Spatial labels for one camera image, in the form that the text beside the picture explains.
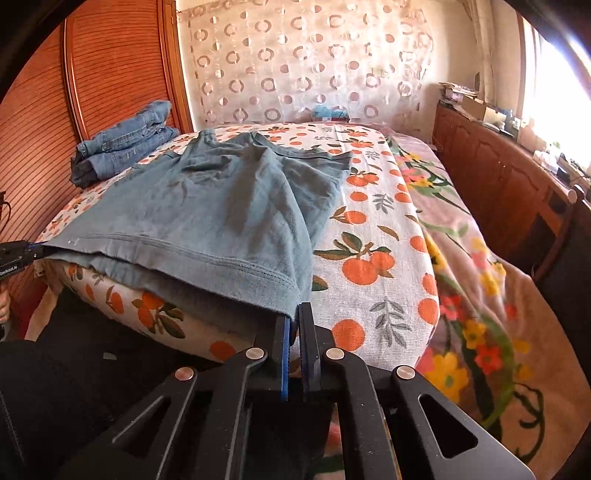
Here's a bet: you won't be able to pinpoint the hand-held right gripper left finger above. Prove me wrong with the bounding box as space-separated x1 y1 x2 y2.
58 316 293 480

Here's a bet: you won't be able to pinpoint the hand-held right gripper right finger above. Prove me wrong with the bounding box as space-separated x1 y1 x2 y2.
298 302 536 480

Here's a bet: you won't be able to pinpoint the grey-blue pants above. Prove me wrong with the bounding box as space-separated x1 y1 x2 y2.
39 129 354 322

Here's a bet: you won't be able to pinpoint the orange fruit print bedsheet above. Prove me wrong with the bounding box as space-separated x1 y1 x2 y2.
34 122 440 366

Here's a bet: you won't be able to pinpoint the floral blanket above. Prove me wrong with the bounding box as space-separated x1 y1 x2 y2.
323 122 588 480

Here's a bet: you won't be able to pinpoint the long wooden cabinet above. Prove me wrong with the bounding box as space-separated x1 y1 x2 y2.
431 99 591 288

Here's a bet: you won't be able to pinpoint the sheer circle pattern cloth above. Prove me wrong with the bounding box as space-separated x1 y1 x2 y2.
178 0 435 128

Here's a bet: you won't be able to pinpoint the open cardboard box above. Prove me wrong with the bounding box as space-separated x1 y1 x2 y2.
462 96 502 123

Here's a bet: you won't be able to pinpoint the stack of papers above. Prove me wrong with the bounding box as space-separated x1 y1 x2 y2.
438 82 476 103

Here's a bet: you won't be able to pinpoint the pale window curtain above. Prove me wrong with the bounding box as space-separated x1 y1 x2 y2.
462 0 498 95

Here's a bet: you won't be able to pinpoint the black metal-capped frame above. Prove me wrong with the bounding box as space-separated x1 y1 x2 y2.
530 184 591 305

